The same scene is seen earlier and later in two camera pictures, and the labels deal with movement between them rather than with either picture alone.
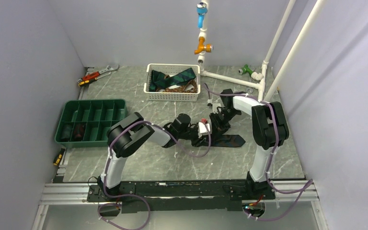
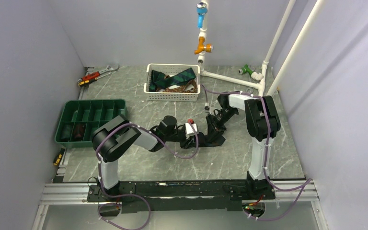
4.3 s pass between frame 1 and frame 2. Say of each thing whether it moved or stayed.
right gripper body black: stayed
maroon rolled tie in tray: stayed
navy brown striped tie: moved
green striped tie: stayed
